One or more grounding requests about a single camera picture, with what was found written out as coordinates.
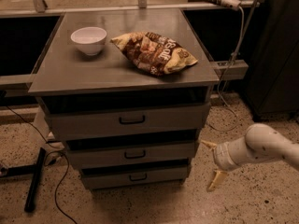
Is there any white power cable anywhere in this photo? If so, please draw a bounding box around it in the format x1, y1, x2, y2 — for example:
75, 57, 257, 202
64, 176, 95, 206
205, 6, 247, 133

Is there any grey drawer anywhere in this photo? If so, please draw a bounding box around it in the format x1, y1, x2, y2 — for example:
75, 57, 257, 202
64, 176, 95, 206
46, 103, 210, 141
67, 141, 198, 169
81, 165, 189, 189

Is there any black floor bar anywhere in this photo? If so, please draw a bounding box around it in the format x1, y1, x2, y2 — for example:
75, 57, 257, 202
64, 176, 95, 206
24, 148, 46, 213

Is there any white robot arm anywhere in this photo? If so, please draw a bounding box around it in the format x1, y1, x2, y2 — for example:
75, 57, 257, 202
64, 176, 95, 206
200, 123, 299, 191

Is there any dark cabinet right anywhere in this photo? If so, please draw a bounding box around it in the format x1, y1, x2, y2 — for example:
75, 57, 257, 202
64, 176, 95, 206
242, 0, 299, 121

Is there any grey middle drawer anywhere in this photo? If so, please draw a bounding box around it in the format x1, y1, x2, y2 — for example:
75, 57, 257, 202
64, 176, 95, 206
67, 141, 198, 169

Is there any grey bottom drawer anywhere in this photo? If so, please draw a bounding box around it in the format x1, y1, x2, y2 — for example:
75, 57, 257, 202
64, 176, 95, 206
81, 165, 189, 189

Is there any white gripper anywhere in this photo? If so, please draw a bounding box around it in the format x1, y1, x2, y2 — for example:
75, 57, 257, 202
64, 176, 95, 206
200, 139, 248, 192

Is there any grey top drawer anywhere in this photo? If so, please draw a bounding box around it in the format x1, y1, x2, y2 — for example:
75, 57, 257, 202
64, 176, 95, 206
46, 103, 210, 141

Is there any black floor cable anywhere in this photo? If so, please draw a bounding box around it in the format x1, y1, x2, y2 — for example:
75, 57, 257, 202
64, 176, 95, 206
4, 105, 78, 224

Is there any white ceramic bowl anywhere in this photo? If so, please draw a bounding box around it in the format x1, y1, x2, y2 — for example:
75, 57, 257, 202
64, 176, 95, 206
70, 27, 107, 56

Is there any grey drawer cabinet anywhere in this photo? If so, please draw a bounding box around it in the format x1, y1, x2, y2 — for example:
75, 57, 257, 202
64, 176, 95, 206
29, 9, 218, 177

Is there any grey metal frame rail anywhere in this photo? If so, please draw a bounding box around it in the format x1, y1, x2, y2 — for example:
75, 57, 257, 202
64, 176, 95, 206
211, 60, 249, 81

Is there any brown yellow chip bag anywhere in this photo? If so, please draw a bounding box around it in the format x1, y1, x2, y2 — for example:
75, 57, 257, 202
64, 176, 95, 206
110, 32, 198, 77

